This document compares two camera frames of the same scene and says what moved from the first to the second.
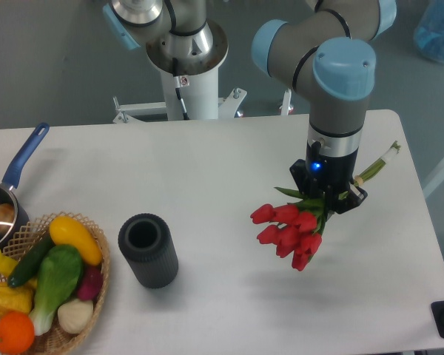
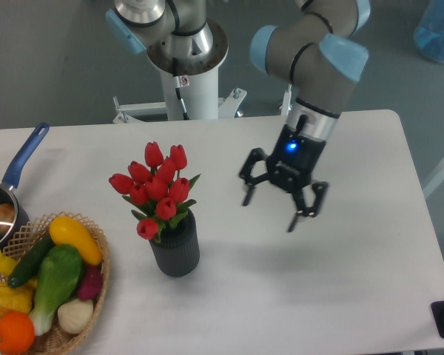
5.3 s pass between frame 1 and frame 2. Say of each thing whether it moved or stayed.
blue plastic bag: stayed
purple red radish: stayed
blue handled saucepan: stayed
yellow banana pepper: stayed
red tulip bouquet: moved
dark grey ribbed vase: moved
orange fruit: stayed
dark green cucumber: stayed
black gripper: moved
